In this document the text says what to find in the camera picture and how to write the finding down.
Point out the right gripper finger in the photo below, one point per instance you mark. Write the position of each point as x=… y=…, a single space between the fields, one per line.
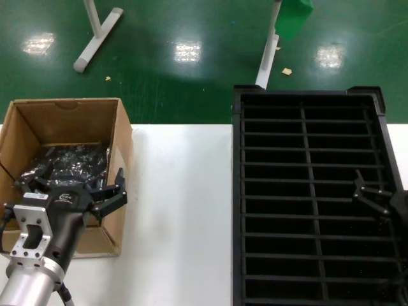
x=374 y=204

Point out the green tablecloth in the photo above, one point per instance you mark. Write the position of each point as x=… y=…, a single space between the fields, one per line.
x=293 y=19

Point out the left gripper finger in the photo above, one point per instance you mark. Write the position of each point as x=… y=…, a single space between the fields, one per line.
x=35 y=177
x=110 y=199

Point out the white metal table leg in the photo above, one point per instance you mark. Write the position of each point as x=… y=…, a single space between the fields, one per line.
x=95 y=41
x=267 y=57

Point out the brown cardboard box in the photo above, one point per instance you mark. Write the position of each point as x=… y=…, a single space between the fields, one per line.
x=63 y=124

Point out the black slotted plastic container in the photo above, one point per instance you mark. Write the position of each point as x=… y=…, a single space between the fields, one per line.
x=306 y=143

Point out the yellow paper scrap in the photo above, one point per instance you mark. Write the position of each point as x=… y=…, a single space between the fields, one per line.
x=287 y=71

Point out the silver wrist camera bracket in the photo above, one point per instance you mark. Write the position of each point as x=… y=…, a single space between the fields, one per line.
x=30 y=216

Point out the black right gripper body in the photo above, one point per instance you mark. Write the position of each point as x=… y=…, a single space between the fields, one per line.
x=401 y=205

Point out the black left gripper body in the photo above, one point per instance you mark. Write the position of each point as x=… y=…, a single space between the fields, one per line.
x=70 y=204

